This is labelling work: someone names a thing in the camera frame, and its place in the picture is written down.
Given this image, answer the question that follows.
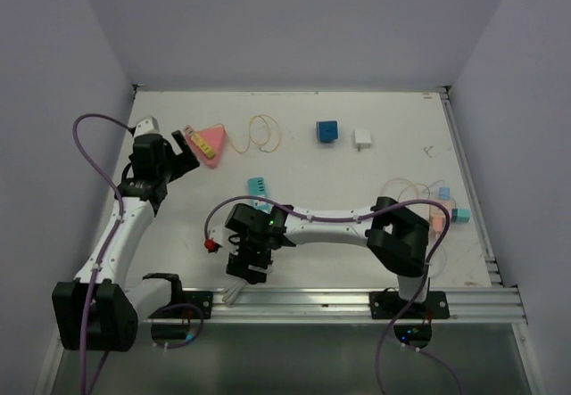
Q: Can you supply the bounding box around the dark blue plug adapter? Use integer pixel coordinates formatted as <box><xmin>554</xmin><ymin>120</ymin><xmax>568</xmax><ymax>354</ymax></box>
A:
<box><xmin>316</xmin><ymin>120</ymin><xmax>339</xmax><ymax>144</ymax></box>

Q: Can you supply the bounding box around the white power strip cable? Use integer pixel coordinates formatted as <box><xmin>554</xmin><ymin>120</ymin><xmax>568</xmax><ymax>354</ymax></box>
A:
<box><xmin>221</xmin><ymin>278</ymin><xmax>246</xmax><ymax>308</ymax></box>

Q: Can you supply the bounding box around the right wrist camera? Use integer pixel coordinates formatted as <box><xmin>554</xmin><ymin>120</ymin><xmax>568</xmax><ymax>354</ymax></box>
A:
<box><xmin>203</xmin><ymin>226</ymin><xmax>224</xmax><ymax>253</ymax></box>

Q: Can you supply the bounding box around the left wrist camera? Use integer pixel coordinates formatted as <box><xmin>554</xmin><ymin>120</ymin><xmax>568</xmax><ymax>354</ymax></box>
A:
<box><xmin>132</xmin><ymin>116</ymin><xmax>160</xmax><ymax>137</ymax></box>

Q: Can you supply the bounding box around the pink triangular socket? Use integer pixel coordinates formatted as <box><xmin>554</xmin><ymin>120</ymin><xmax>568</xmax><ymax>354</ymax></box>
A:
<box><xmin>186</xmin><ymin>125</ymin><xmax>227</xmax><ymax>169</ymax></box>

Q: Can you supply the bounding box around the yellow thin cable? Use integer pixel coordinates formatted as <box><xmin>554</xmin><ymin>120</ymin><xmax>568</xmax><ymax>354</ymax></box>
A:
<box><xmin>230</xmin><ymin>114</ymin><xmax>284</xmax><ymax>153</ymax></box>

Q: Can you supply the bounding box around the light blue charger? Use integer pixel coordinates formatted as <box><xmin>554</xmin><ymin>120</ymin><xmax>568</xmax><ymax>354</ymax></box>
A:
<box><xmin>438</xmin><ymin>185</ymin><xmax>451</xmax><ymax>202</ymax></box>

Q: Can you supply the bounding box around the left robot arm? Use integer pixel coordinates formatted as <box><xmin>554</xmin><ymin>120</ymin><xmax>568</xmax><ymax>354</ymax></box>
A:
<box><xmin>52</xmin><ymin>130</ymin><xmax>200</xmax><ymax>352</ymax></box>

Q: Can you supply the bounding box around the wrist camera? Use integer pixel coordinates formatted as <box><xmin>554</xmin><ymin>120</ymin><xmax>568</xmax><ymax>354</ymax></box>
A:
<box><xmin>132</xmin><ymin>116</ymin><xmax>160</xmax><ymax>137</ymax></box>
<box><xmin>203</xmin><ymin>226</ymin><xmax>224</xmax><ymax>253</ymax></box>

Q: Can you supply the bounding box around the teal small plug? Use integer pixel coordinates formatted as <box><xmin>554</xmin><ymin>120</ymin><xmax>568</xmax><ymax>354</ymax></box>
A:
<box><xmin>451</xmin><ymin>208</ymin><xmax>471</xmax><ymax>224</ymax></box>

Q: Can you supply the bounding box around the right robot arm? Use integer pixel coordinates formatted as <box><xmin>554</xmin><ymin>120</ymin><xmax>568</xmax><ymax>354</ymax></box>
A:
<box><xmin>210</xmin><ymin>196</ymin><xmax>429</xmax><ymax>317</ymax></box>

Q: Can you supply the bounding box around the peach multi plug adapter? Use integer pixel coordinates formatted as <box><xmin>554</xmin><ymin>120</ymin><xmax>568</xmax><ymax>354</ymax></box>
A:
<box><xmin>429</xmin><ymin>215</ymin><xmax>446</xmax><ymax>235</ymax></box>

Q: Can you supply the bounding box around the yellow plug adapter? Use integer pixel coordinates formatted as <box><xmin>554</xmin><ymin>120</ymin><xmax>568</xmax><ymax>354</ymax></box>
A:
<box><xmin>184</xmin><ymin>125</ymin><xmax>216</xmax><ymax>159</ymax></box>

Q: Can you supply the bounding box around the teal power strip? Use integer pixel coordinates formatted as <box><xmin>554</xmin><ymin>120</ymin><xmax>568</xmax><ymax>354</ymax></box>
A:
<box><xmin>247</xmin><ymin>177</ymin><xmax>271</xmax><ymax>213</ymax></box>

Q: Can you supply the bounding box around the white usb charger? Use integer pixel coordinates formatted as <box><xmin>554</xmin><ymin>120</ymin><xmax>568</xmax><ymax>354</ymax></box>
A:
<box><xmin>353</xmin><ymin>128</ymin><xmax>372</xmax><ymax>151</ymax></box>

